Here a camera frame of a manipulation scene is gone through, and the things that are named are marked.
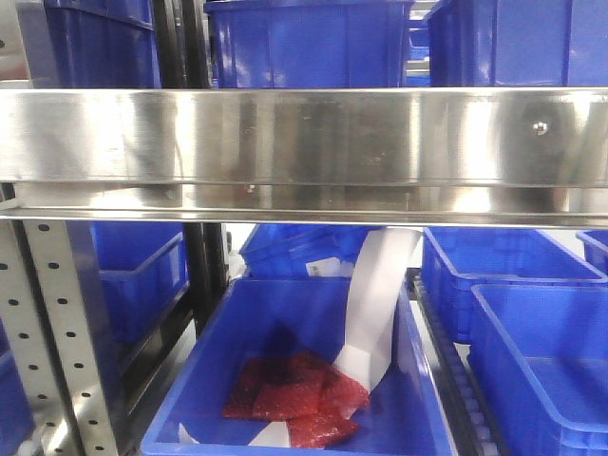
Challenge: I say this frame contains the white paper strip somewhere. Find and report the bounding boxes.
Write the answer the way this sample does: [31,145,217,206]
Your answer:
[173,228,420,455]

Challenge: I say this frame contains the red plastic bags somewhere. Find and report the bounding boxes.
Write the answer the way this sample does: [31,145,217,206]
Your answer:
[222,351,371,448]

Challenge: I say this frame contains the stainless shelf front rail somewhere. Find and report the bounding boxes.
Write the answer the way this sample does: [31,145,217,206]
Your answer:
[1,87,607,228]

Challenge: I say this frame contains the blue bin behind lower right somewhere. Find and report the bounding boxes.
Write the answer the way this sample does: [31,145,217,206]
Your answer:
[421,226,607,344]

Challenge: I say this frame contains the blue bin upper right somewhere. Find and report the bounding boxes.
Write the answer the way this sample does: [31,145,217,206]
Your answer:
[425,1,607,86]

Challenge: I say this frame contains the blue bin upper centre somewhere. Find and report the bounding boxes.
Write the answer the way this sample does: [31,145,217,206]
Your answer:
[203,1,412,88]

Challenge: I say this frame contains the blue bin with red bags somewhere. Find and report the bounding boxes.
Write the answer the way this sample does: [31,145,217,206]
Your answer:
[141,278,453,455]

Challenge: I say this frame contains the perforated steel shelf upright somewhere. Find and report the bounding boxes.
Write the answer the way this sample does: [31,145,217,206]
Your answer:
[1,219,133,455]

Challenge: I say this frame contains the blue bin lower left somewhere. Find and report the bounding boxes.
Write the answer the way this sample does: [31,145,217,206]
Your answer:
[91,221,188,344]

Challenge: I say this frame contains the blue bin upper left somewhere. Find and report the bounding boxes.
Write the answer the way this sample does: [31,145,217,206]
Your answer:
[44,0,162,88]

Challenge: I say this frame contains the blue bin rear centre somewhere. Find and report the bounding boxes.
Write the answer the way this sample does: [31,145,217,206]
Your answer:
[239,223,379,278]

